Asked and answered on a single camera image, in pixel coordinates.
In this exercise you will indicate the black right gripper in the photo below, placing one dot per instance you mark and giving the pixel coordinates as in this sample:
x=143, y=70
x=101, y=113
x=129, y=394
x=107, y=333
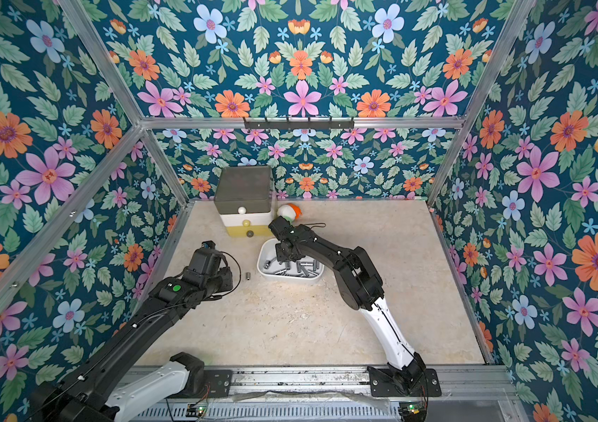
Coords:
x=280, y=229

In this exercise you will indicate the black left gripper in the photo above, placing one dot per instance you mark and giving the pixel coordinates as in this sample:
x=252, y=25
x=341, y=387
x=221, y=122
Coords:
x=228, y=276

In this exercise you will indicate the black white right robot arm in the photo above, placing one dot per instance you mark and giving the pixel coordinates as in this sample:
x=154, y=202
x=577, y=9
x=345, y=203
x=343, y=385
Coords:
x=361, y=288

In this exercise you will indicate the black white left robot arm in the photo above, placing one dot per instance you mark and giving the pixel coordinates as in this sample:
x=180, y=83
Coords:
x=83, y=394

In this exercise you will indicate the white plastic storage tray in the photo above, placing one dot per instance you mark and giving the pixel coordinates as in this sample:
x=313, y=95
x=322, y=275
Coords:
x=267, y=252

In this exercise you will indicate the grey white yellow drawer box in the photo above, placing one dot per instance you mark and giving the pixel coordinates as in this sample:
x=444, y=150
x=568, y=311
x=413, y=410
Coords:
x=245, y=201

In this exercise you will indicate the sockets pile in tray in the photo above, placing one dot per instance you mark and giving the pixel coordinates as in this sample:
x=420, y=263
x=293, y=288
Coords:
x=304, y=269

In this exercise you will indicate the white orange ball toy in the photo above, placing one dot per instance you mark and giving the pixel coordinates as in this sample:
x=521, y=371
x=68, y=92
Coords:
x=289, y=212

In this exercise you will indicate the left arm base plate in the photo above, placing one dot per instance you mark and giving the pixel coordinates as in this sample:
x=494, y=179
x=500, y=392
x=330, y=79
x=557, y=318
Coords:
x=210, y=383

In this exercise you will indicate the black wall hook rail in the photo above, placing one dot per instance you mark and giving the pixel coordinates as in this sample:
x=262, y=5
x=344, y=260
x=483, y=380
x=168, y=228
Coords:
x=288, y=124

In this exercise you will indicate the aluminium front rail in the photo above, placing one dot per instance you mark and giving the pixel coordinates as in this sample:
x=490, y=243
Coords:
x=337, y=393

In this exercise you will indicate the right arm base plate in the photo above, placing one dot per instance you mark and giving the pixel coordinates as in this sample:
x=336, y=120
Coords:
x=390, y=382

